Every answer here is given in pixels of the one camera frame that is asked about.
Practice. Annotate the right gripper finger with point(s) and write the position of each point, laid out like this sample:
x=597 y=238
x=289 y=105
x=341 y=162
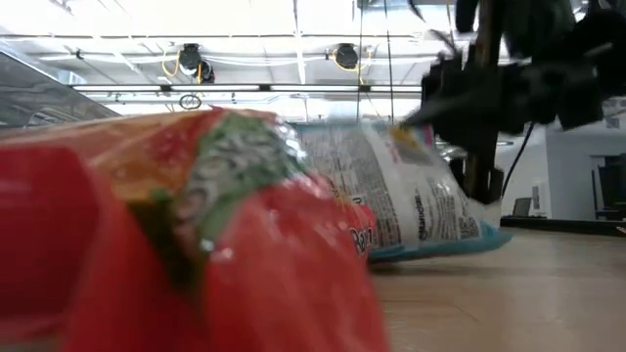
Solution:
x=457 y=134
x=447 y=110

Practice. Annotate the blue white ramen packet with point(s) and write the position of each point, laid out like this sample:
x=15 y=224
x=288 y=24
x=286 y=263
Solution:
x=391 y=195

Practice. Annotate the orange-red ramen packet green stripe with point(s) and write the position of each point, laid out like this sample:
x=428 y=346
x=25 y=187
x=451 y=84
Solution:
x=147 y=244

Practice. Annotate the small grey screen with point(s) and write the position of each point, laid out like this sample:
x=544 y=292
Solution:
x=522 y=207

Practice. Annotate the long ceiling light bar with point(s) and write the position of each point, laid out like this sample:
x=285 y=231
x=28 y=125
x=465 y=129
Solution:
x=244 y=88

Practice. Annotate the flat grey tray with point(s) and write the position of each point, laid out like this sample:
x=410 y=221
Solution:
x=39 y=98

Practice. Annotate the white wall unit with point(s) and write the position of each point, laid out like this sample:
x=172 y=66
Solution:
x=540 y=198

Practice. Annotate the black table frame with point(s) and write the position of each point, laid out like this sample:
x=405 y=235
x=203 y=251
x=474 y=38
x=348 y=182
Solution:
x=562 y=226

